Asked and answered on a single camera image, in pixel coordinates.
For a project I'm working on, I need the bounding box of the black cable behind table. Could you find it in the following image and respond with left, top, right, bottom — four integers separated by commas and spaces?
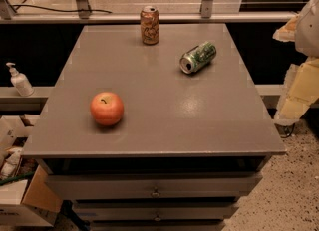
9, 3, 114, 14

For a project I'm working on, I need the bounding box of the cardboard box with clutter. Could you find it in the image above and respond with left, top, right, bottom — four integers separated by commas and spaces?
0, 115, 62, 227

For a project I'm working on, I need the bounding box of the white pump bottle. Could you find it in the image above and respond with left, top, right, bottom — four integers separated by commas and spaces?
6, 62, 34, 97

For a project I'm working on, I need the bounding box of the grey drawer cabinet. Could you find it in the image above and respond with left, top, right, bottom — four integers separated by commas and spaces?
24, 24, 284, 231

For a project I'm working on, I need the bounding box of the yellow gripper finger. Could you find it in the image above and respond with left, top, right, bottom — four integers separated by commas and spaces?
272, 15, 299, 42
274, 57, 319, 126

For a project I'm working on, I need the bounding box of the orange soda can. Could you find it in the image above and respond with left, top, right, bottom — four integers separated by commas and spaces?
140, 6, 160, 45

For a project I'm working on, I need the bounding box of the red apple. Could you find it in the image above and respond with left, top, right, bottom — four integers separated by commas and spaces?
90, 92, 124, 126

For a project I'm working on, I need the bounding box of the green soda can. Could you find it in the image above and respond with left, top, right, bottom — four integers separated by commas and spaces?
179, 41, 217, 74

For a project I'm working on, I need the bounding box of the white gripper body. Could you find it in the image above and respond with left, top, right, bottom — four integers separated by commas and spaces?
295, 0, 319, 58

